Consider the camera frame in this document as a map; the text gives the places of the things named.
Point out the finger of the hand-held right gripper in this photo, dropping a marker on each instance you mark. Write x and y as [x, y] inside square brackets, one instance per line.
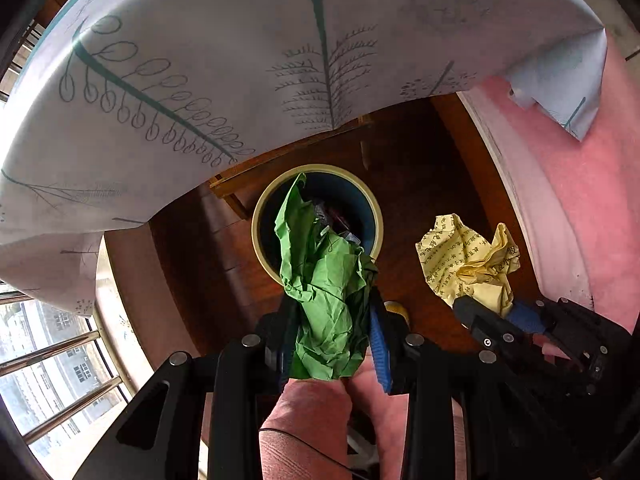
[482, 325]
[527, 317]

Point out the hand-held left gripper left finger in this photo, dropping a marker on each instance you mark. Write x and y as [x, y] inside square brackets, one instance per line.
[286, 360]

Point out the metal window grille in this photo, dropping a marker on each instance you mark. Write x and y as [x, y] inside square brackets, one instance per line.
[65, 355]

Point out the person's leg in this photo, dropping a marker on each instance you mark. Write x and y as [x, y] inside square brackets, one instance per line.
[305, 425]
[385, 420]

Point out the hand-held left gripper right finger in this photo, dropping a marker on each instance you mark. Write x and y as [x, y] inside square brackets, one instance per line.
[381, 355]

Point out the leaf print teal tablecloth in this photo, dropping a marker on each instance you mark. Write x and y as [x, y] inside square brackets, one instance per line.
[200, 35]

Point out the round cream rim trash bin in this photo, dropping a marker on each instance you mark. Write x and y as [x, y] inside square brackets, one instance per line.
[367, 205]

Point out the person's left leg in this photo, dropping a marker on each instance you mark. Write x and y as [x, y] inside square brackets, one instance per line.
[305, 425]

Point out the green paper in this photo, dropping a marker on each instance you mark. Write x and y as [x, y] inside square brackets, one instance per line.
[320, 310]

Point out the yellow slipper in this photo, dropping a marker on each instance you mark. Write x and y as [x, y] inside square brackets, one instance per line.
[397, 310]

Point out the wooden table leg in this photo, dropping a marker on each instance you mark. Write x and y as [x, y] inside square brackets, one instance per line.
[235, 190]

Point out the yellow printed wrapper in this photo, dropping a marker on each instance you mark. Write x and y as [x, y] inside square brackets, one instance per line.
[465, 260]

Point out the person's right leg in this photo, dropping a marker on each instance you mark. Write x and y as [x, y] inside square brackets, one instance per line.
[385, 420]

